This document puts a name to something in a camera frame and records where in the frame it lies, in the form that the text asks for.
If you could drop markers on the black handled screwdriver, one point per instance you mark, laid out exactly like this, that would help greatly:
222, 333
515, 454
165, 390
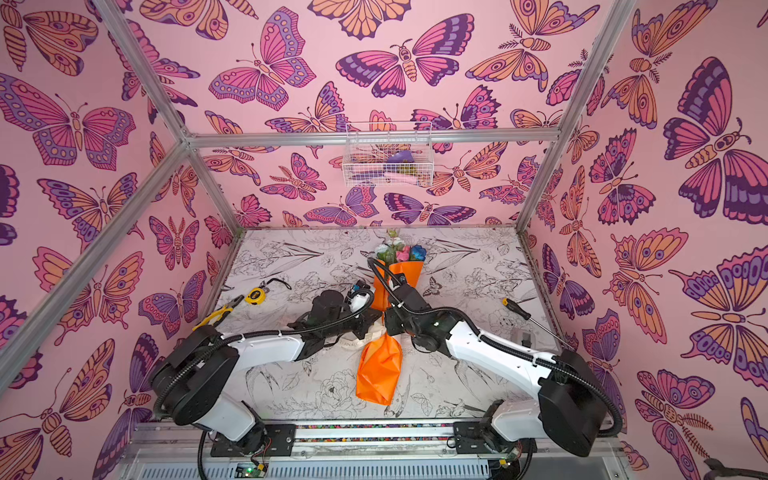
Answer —
515, 308

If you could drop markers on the yellow tape measure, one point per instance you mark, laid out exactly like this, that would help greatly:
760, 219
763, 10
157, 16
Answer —
259, 294

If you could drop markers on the white ribbon bundle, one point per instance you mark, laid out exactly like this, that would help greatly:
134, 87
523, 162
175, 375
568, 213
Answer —
349, 341

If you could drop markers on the pink fake rose stem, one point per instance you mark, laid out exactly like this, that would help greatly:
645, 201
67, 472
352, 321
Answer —
403, 255

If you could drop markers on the yellow handled tool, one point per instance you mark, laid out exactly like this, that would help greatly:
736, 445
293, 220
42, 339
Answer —
219, 315

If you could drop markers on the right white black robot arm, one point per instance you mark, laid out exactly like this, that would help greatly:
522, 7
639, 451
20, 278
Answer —
565, 403

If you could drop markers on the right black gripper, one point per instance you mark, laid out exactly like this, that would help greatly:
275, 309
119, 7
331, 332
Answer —
395, 319

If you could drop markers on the white wire wall basket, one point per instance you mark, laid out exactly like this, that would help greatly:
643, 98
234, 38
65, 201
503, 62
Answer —
389, 153

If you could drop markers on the white fake flower stem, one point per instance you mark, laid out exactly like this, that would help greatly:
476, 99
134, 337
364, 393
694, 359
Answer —
387, 252

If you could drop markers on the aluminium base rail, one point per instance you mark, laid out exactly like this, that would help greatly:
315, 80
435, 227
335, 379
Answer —
362, 449

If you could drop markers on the orange wrapping paper sheet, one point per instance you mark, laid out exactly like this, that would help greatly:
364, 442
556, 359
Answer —
381, 359

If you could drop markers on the blue fake flower stem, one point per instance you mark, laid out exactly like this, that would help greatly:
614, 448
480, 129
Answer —
417, 253

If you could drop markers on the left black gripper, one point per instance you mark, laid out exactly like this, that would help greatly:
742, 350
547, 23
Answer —
363, 319

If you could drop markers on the green circuit board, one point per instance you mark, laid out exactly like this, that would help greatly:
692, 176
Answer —
251, 471

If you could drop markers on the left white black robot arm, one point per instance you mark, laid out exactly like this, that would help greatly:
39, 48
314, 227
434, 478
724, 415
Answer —
190, 384

